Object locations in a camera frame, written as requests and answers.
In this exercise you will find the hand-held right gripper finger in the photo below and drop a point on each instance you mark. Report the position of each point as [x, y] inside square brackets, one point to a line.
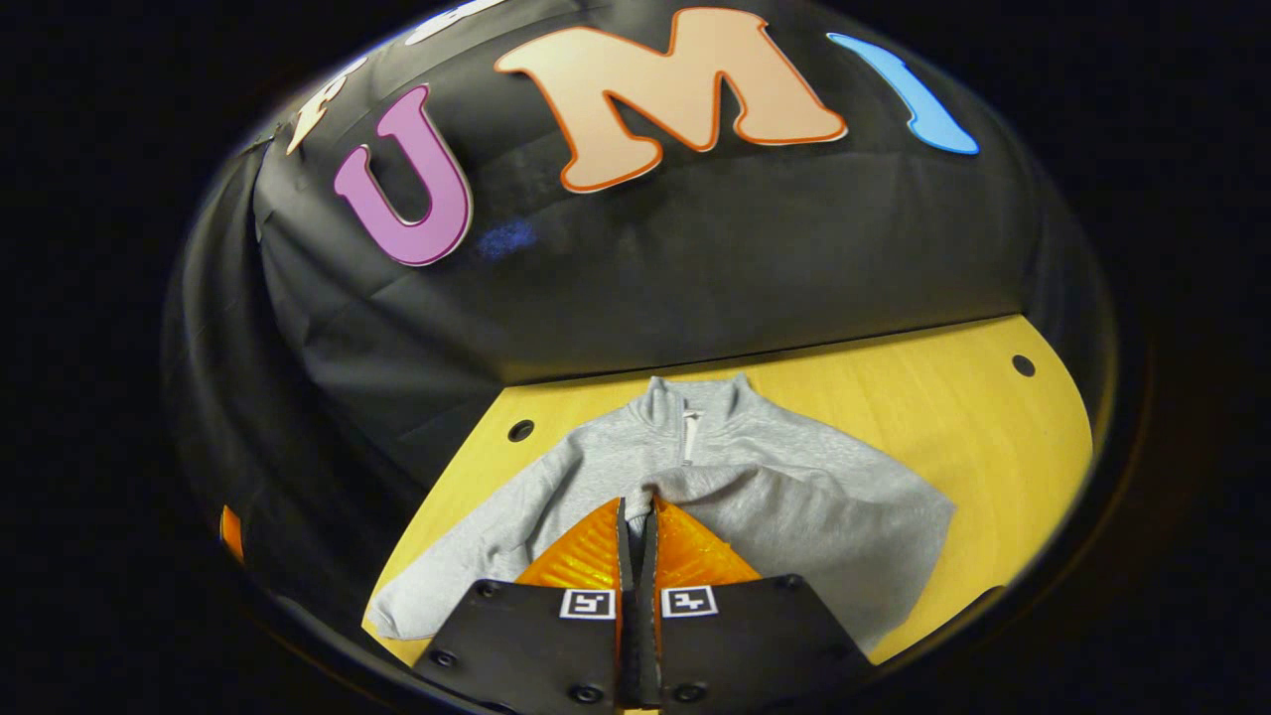
[629, 596]
[650, 596]

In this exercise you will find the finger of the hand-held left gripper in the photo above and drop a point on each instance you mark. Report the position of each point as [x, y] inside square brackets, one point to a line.
[231, 534]

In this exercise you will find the grey zip-neck sweatshirt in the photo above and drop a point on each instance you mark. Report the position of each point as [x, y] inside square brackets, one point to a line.
[775, 487]

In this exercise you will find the black backdrop cloth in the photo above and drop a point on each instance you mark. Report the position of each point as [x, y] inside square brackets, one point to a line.
[695, 248]

